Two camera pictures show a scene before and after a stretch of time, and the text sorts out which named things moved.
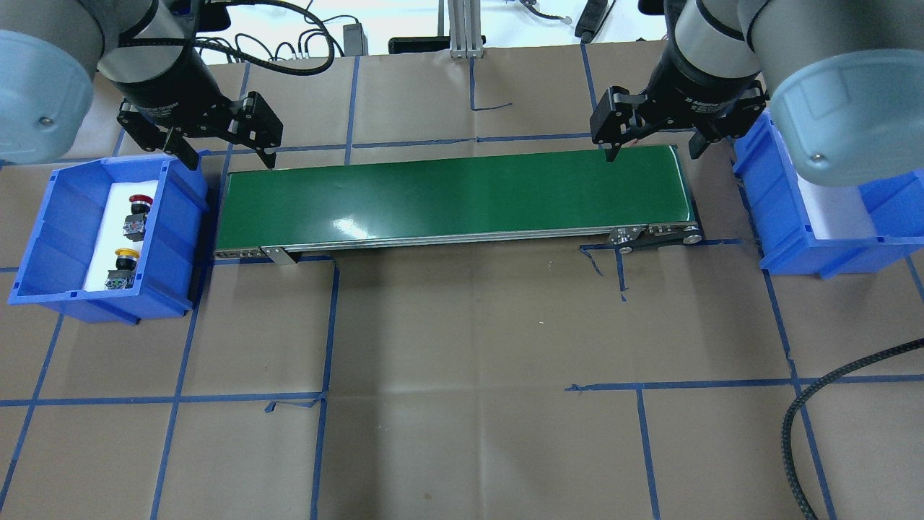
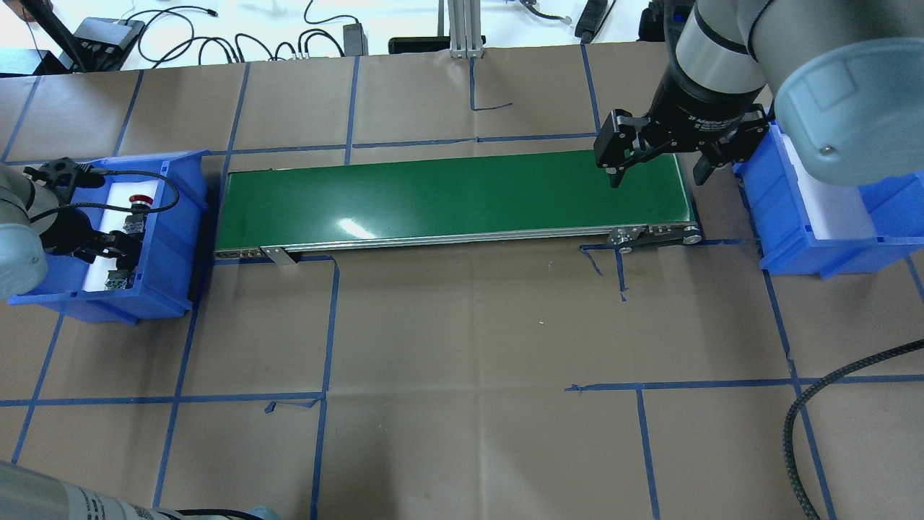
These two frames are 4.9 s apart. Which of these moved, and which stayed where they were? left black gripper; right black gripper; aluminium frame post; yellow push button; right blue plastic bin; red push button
Moved: left black gripper; right black gripper
Stayed: yellow push button; right blue plastic bin; aluminium frame post; red push button
